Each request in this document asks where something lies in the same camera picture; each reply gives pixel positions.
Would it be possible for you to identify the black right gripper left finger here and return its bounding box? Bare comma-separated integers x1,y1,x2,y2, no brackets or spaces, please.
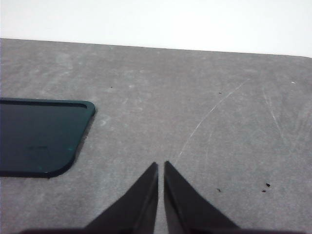
84,162,158,234

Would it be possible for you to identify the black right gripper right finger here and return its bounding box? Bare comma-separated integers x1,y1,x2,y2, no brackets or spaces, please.
163,160,242,234

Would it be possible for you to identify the dark teal rectangular tray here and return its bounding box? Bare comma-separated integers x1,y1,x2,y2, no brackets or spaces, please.
0,97,96,178

